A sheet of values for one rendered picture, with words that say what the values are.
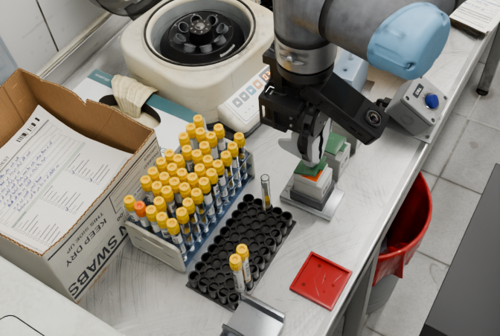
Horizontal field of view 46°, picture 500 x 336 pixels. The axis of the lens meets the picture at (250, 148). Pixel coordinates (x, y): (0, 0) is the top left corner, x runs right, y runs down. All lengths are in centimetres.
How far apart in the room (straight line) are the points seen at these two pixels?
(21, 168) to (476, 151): 161
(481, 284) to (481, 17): 62
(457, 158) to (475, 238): 132
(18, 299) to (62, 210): 35
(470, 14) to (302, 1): 70
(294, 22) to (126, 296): 48
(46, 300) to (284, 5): 38
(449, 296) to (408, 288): 106
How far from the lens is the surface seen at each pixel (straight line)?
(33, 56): 116
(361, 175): 100
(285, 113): 77
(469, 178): 214
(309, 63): 69
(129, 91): 103
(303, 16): 64
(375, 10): 60
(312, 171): 88
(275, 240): 90
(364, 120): 75
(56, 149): 102
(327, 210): 94
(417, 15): 59
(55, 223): 94
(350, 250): 92
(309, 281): 89
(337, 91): 75
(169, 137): 97
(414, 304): 187
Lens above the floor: 168
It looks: 52 degrees down
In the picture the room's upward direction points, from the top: 6 degrees counter-clockwise
